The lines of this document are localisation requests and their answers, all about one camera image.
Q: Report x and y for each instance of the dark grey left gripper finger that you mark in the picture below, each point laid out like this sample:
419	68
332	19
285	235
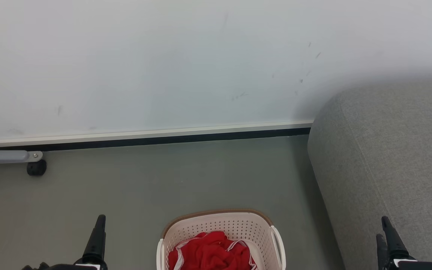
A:
96	240

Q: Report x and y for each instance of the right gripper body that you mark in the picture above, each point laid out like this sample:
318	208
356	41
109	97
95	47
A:
414	265

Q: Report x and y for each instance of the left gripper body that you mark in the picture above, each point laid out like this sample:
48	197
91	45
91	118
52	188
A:
66	267

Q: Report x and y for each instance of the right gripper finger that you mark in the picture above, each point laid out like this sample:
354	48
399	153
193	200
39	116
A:
394	242
381	251

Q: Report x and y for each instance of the red cloth with white trim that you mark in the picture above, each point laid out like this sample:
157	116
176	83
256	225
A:
212	253

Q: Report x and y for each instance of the grey fabric sofa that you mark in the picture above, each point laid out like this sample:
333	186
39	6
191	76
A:
388	157

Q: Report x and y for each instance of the black caster wheel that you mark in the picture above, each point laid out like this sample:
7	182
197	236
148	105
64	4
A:
36	168

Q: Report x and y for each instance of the cream perforated plastic laundry basket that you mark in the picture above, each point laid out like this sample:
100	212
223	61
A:
238	225

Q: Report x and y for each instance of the white and black wall baseboard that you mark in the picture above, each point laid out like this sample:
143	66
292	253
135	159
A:
144	135

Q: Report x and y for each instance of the grey metal frame leg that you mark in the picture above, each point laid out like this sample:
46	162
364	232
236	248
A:
2	155

